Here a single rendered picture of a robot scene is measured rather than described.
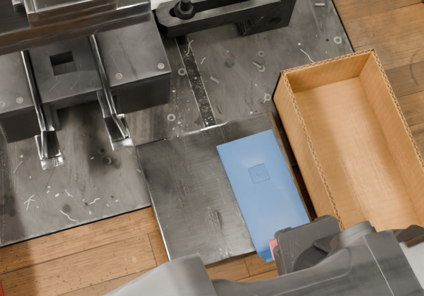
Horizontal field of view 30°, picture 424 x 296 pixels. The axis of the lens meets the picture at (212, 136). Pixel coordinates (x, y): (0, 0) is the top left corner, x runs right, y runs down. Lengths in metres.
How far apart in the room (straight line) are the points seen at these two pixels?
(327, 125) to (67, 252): 0.35
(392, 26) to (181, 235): 0.40
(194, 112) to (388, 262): 0.42
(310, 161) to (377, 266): 0.31
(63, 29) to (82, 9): 0.05
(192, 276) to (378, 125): 0.57
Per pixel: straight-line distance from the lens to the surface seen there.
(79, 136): 0.96
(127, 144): 0.86
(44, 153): 0.86
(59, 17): 0.73
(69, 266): 0.91
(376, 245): 0.63
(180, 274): 0.47
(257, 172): 0.92
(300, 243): 0.79
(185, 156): 0.93
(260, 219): 0.91
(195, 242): 0.90
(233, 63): 1.01
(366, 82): 1.00
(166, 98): 0.96
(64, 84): 0.90
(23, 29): 0.75
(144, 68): 0.90
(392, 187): 0.97
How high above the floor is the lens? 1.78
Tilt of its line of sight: 67 degrees down
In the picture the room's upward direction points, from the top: 11 degrees clockwise
